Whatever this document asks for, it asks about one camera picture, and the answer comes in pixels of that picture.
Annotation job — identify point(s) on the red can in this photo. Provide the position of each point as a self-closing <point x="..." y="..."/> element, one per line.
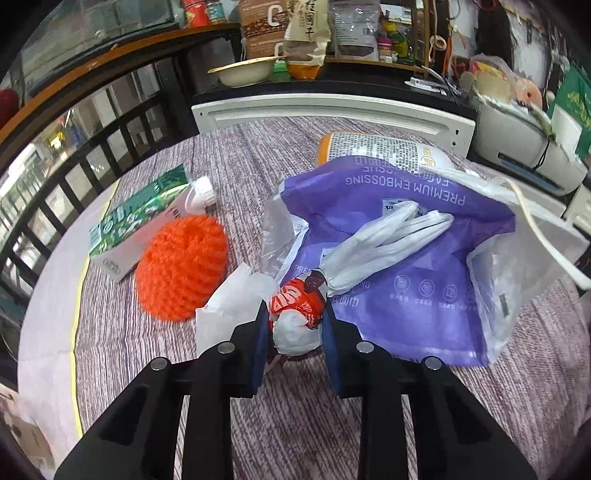
<point x="194" y="11"/>

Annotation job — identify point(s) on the white printer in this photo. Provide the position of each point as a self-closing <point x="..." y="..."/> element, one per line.
<point x="521" y="134"/>

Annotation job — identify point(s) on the green tote bag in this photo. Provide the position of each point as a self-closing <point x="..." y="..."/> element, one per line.
<point x="575" y="92"/>

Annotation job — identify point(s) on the brown printed carton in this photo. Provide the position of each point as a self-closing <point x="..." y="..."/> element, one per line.
<point x="258" y="27"/>

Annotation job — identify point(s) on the orange knitted scrubber ball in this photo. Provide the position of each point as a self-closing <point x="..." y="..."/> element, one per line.
<point x="182" y="267"/>

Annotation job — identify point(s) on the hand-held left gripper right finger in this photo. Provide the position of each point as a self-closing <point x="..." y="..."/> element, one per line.
<point x="333" y="357"/>

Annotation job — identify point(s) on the cream bowl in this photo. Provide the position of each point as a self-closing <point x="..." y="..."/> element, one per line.
<point x="244" y="74"/>

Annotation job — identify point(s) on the green and white tube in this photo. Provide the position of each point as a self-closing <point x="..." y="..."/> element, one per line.
<point x="134" y="217"/>

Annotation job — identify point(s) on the wide white drawer front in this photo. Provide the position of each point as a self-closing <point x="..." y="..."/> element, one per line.
<point x="332" y="113"/>

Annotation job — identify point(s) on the dark grey pouch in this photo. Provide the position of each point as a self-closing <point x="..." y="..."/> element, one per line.
<point x="355" y="27"/>

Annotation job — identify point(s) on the white stapler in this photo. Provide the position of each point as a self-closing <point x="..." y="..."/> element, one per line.
<point x="422" y="85"/>

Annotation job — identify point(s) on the pink round foam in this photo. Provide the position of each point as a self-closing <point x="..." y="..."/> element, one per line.
<point x="528" y="94"/>

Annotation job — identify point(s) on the small glass jar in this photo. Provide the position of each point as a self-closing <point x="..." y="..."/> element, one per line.
<point x="215" y="9"/>

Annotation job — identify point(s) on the white crumpled paper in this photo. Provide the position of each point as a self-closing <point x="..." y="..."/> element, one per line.
<point x="221" y="314"/>

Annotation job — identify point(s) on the purple plastic package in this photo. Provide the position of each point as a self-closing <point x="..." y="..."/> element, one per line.
<point x="415" y="304"/>

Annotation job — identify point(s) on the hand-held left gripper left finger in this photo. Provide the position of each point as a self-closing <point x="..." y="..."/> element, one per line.
<point x="258" y="350"/>

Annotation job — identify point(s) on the twisted white red-print plastic bag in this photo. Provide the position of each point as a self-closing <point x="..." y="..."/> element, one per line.
<point x="295" y="332"/>

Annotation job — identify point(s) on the orange capped white packet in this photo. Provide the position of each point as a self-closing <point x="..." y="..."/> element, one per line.
<point x="369" y="147"/>

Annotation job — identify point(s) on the clear plastic bag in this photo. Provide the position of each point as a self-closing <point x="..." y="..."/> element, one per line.
<point x="521" y="258"/>

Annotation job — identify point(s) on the black wooden-topped railing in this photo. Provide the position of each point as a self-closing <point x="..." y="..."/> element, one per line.
<point x="92" y="69"/>

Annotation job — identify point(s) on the red vase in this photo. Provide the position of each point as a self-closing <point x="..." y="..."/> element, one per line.
<point x="7" y="106"/>

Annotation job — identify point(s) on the wooden shelf rack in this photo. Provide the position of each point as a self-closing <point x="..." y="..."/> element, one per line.
<point x="422" y="41"/>

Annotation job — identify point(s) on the beige paper snack bag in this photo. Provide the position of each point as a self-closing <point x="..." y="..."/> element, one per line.
<point x="304" y="41"/>

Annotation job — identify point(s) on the white yellow-edged under cloth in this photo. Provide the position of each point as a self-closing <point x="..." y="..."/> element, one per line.
<point x="46" y="332"/>

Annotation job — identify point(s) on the glass cage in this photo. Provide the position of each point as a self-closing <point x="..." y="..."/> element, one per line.
<point x="115" y="27"/>

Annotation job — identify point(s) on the purple striped tablecloth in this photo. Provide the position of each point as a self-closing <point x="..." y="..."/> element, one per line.
<point x="300" y="429"/>

